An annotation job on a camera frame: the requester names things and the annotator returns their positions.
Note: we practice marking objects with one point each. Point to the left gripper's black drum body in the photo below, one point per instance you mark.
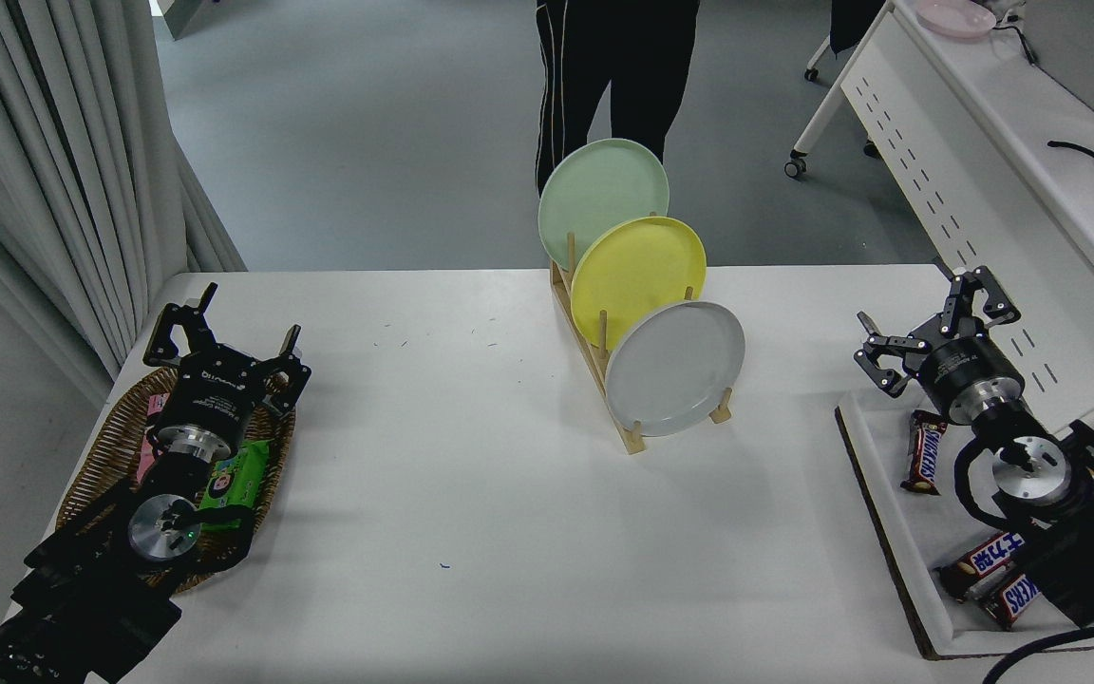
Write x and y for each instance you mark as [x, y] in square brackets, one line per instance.
[215, 394]

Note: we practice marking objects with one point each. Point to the right gripper's black drum body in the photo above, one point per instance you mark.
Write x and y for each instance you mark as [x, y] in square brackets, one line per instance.
[970, 366]

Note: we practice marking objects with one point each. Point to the grey plate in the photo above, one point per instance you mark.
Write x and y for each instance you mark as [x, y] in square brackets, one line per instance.
[675, 370]

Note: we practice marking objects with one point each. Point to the robot's black left arm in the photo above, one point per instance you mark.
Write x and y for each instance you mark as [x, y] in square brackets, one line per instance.
[82, 598]

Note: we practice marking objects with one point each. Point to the robot's black right arm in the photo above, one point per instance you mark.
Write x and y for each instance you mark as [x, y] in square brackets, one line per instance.
[1088, 532]

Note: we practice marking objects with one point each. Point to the yellow plate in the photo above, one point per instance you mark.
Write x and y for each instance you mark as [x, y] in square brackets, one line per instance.
[637, 275]

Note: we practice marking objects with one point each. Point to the wooden plate rack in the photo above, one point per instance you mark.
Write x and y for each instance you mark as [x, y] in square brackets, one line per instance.
[631, 439]

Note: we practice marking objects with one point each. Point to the pink plate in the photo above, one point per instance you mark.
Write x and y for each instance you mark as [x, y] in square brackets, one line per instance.
[955, 17]

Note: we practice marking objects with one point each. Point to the pale green plate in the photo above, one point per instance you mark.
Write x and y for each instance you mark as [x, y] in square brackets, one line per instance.
[594, 190]

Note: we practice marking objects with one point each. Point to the green snack pack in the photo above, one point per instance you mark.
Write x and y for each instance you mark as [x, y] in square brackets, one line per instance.
[238, 480]

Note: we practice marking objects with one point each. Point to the small brown Snickers bar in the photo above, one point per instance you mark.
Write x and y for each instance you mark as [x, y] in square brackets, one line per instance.
[927, 454]

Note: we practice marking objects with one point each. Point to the pink snack pack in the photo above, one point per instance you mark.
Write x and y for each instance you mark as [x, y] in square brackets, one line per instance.
[144, 464]

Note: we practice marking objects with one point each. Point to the brown wicker basket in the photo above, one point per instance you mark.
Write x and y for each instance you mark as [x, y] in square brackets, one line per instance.
[115, 446]

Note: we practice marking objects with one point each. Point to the white foam tray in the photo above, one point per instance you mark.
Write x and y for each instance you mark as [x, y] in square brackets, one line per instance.
[889, 513]

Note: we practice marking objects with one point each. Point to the Snickers bar with blue characters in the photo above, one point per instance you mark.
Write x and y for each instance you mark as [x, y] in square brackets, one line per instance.
[984, 560]

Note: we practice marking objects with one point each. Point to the white desk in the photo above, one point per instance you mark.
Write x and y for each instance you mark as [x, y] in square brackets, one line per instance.
[984, 123]

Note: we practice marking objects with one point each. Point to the Snickers bar with Latin print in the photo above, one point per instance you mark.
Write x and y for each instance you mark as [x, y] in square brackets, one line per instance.
[1014, 598]

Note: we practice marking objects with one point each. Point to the grey curtain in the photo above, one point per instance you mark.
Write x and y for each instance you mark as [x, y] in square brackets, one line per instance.
[34, 142]

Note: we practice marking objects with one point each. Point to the grey laptop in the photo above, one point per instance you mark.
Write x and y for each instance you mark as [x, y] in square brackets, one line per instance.
[1084, 52]

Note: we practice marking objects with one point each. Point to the person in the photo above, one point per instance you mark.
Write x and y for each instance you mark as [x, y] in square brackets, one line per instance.
[642, 76]

